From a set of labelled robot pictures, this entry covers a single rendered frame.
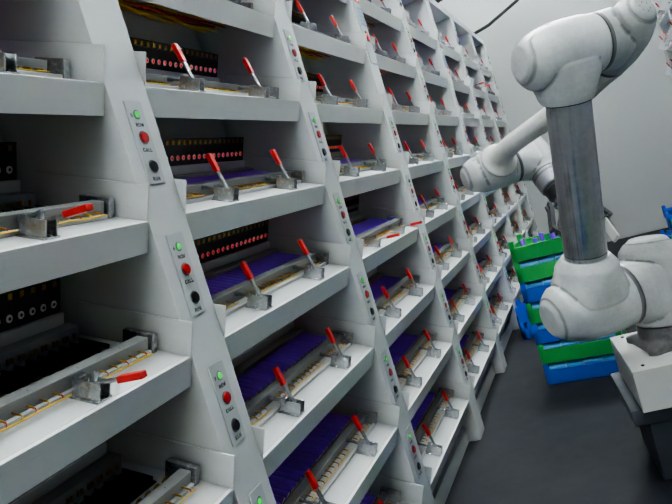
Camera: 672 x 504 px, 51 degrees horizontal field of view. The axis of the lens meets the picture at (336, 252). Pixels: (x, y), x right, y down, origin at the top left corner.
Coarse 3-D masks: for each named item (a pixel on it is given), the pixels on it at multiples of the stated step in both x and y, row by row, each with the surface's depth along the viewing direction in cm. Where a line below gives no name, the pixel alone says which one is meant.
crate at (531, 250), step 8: (528, 240) 279; (552, 240) 256; (560, 240) 255; (512, 248) 263; (520, 248) 262; (528, 248) 260; (536, 248) 259; (544, 248) 258; (552, 248) 257; (560, 248) 256; (512, 256) 263; (520, 256) 262; (528, 256) 261; (536, 256) 260
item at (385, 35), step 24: (384, 0) 290; (384, 24) 292; (384, 48) 294; (408, 48) 290; (384, 72) 295; (432, 120) 294; (408, 144) 297; (432, 144) 293; (456, 192) 302; (456, 216) 295; (480, 312) 298; (504, 360) 305
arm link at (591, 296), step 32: (544, 32) 150; (576, 32) 149; (608, 32) 151; (512, 64) 156; (544, 64) 149; (576, 64) 150; (608, 64) 155; (544, 96) 155; (576, 96) 152; (576, 128) 156; (576, 160) 158; (576, 192) 161; (576, 224) 164; (576, 256) 167; (608, 256) 168; (576, 288) 166; (608, 288) 165; (640, 288) 170; (544, 320) 175; (576, 320) 166; (608, 320) 167; (640, 320) 173
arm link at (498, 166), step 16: (608, 80) 167; (544, 112) 184; (528, 128) 187; (544, 128) 186; (496, 144) 203; (512, 144) 191; (480, 160) 202; (496, 160) 197; (512, 160) 198; (464, 176) 204; (480, 176) 201; (496, 176) 200; (512, 176) 203
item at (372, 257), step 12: (372, 216) 233; (384, 216) 232; (396, 216) 231; (408, 216) 229; (408, 228) 226; (360, 240) 172; (384, 240) 201; (396, 240) 204; (408, 240) 218; (360, 252) 173; (372, 252) 182; (384, 252) 192; (396, 252) 205; (372, 264) 182
